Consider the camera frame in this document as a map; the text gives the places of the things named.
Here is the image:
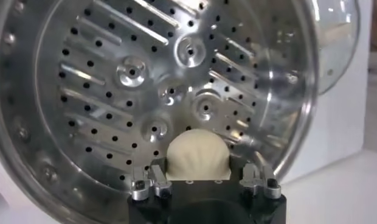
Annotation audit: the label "white steamed baozi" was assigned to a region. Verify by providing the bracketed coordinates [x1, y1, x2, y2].
[165, 128, 232, 181]

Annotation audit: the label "stainless steel steamer basket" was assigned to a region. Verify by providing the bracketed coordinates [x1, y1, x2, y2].
[0, 0, 320, 224]

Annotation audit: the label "round glass pot lid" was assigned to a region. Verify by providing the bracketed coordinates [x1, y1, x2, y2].
[310, 0, 361, 95]

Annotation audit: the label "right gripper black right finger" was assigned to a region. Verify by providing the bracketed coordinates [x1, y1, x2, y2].
[230, 156, 282, 200]

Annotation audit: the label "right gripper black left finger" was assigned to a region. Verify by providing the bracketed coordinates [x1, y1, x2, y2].
[130, 158, 173, 201]

